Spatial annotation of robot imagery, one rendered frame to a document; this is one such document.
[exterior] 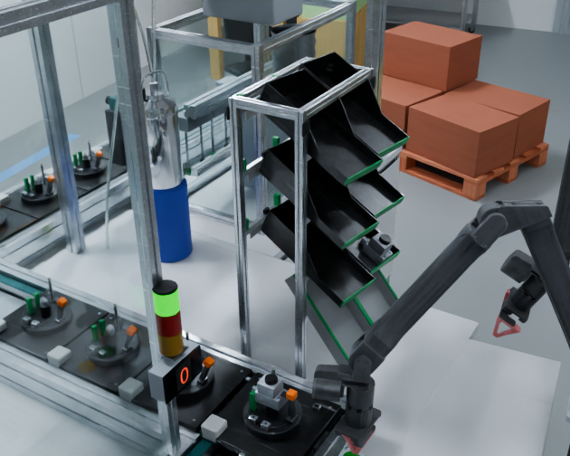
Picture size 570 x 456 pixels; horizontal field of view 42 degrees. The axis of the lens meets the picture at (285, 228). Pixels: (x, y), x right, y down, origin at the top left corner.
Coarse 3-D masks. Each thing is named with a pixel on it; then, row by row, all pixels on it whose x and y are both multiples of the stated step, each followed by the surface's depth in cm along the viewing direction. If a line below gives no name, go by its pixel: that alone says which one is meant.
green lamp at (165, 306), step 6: (156, 294) 144; (174, 294) 145; (156, 300) 145; (162, 300) 144; (168, 300) 144; (174, 300) 145; (156, 306) 146; (162, 306) 145; (168, 306) 145; (174, 306) 146; (156, 312) 147; (162, 312) 146; (168, 312) 146; (174, 312) 146
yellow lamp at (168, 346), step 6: (174, 336) 149; (180, 336) 150; (162, 342) 150; (168, 342) 149; (174, 342) 150; (180, 342) 151; (162, 348) 151; (168, 348) 150; (174, 348) 150; (180, 348) 151; (162, 354) 151; (168, 354) 151; (174, 354) 151
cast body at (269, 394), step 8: (264, 376) 172; (272, 376) 170; (264, 384) 170; (272, 384) 169; (280, 384) 171; (256, 392) 172; (264, 392) 170; (272, 392) 169; (280, 392) 172; (256, 400) 173; (264, 400) 171; (272, 400) 170; (280, 400) 170; (272, 408) 171
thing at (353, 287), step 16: (272, 208) 182; (288, 208) 189; (272, 224) 182; (288, 224) 190; (272, 240) 184; (288, 240) 181; (320, 240) 190; (288, 256) 183; (320, 256) 186; (336, 256) 188; (352, 256) 187; (320, 272) 183; (336, 272) 184; (352, 272) 186; (368, 272) 185; (320, 288) 179; (336, 288) 181; (352, 288) 182
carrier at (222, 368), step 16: (208, 352) 198; (224, 368) 192; (240, 368) 192; (192, 384) 184; (208, 384) 184; (224, 384) 187; (240, 384) 187; (176, 400) 182; (192, 400) 182; (208, 400) 182; (224, 400) 183; (192, 416) 177; (208, 416) 178
